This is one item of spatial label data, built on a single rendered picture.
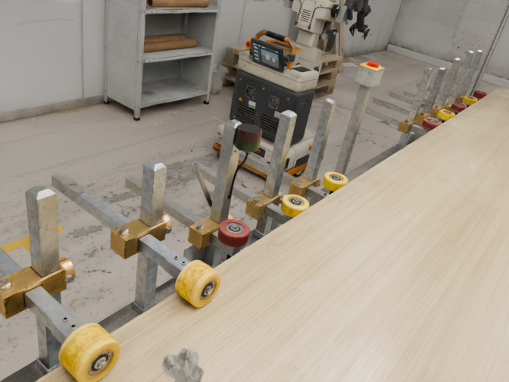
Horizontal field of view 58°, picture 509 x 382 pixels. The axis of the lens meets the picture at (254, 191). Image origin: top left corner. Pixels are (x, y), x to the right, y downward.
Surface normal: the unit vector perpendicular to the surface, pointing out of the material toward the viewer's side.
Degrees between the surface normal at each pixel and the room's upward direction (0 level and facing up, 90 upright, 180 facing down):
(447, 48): 90
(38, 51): 90
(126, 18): 90
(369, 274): 0
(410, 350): 0
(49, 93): 90
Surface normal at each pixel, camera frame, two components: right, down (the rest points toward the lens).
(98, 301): 0.18, -0.85
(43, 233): 0.77, 0.43
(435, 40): -0.61, 0.30
